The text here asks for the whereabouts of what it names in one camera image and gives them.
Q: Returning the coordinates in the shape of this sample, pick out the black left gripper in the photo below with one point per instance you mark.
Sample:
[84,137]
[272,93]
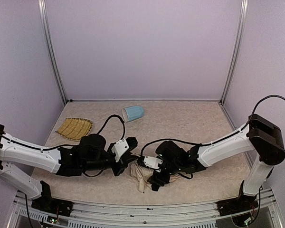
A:
[121,165]

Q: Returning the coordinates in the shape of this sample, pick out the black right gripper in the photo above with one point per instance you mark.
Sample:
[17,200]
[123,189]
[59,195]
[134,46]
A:
[157,175]

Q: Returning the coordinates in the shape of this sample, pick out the beige folding umbrella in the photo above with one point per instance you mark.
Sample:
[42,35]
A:
[141,174]

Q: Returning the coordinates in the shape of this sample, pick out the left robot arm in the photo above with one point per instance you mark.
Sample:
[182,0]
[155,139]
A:
[64,160]

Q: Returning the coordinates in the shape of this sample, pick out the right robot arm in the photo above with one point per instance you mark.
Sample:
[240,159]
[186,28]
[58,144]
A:
[258,135]

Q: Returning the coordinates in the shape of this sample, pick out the light blue mug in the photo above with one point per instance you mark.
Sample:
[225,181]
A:
[132,113]

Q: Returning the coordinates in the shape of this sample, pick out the woven bamboo tray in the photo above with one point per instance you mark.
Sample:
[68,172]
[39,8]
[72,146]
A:
[75,128]

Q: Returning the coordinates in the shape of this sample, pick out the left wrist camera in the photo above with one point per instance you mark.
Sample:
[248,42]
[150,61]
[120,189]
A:
[122,146]

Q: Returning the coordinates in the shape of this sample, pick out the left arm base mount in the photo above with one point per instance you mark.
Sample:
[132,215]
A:
[53,206]

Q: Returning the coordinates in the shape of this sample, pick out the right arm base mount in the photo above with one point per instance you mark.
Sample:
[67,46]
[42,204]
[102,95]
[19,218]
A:
[236,205]

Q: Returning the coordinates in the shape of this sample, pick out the aluminium front rail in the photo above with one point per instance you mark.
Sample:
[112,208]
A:
[97,215]

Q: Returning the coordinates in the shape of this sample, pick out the left aluminium corner post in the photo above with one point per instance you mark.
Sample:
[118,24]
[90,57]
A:
[51,52]

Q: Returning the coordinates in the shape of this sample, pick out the aluminium corner post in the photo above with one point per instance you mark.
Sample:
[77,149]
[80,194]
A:
[236,50]
[51,52]

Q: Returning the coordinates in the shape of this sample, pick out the right aluminium corner post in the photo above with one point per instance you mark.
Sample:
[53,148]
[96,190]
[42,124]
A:
[236,50]

